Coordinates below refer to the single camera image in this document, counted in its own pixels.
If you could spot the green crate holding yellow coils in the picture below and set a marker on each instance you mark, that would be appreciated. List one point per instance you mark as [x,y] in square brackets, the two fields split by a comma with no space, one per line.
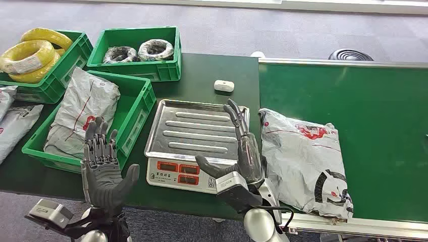
[63,73]

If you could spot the green crate holding grey mailer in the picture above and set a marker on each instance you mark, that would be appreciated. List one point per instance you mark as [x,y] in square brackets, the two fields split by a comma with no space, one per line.
[138,103]

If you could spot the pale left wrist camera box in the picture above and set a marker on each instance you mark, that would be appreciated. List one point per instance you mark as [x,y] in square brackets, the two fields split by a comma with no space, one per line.
[51,212]

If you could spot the steel tray weighing scale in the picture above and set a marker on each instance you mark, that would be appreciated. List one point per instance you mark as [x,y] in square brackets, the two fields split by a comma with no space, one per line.
[194,133]

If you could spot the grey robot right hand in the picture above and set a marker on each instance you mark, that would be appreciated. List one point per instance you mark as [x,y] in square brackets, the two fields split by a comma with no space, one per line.
[250,157]

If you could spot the small white plastic device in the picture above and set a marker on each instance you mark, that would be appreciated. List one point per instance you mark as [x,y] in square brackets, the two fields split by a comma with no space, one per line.
[223,86]

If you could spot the white round knob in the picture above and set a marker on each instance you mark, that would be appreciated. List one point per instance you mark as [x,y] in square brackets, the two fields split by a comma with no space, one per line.
[257,54]

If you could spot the black ribbed round object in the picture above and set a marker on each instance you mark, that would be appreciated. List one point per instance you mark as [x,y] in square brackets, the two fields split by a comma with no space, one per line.
[350,55]

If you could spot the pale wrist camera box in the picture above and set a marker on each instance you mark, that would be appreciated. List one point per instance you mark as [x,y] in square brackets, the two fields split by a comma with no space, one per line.
[51,212]
[234,188]

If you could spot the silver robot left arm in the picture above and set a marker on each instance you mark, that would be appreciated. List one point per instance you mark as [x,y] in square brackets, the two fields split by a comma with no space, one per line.
[100,230]

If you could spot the green conveyor belt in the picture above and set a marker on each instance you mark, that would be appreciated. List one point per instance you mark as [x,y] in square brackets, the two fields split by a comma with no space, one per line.
[384,133]

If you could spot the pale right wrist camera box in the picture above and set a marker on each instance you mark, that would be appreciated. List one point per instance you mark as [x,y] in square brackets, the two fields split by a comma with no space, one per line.
[234,188]

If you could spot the grey plastic mailer with panda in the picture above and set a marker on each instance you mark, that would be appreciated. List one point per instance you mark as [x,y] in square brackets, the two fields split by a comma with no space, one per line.
[301,160]

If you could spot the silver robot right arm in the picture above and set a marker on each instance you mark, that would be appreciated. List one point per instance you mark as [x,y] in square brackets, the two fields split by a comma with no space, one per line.
[260,223]

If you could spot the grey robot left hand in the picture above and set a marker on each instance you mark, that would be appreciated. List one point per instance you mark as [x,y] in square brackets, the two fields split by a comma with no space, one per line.
[102,180]

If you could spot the grey plastic mailer red line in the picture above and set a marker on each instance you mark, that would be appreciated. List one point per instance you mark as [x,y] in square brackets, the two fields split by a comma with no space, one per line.
[83,107]

